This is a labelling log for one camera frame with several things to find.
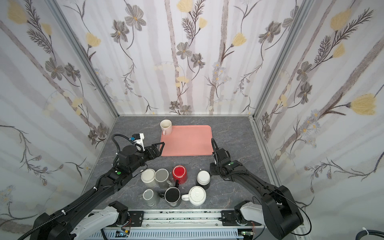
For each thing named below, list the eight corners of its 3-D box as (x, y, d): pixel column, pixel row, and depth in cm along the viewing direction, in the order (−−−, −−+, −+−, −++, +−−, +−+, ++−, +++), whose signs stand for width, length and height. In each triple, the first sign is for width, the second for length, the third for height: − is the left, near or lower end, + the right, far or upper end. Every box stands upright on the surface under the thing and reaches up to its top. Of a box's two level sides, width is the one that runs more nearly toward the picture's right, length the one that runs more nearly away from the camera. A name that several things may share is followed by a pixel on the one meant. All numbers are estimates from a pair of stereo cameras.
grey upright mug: (157, 189, 86) (153, 182, 77) (159, 176, 91) (156, 168, 82) (171, 189, 86) (168, 182, 77) (172, 176, 91) (170, 168, 82)
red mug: (173, 184, 88) (171, 178, 81) (174, 171, 93) (173, 165, 86) (187, 184, 88) (187, 178, 81) (187, 171, 93) (187, 165, 86)
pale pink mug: (160, 139, 108) (158, 130, 100) (163, 128, 115) (160, 119, 107) (171, 139, 108) (169, 130, 100) (172, 128, 115) (171, 119, 107)
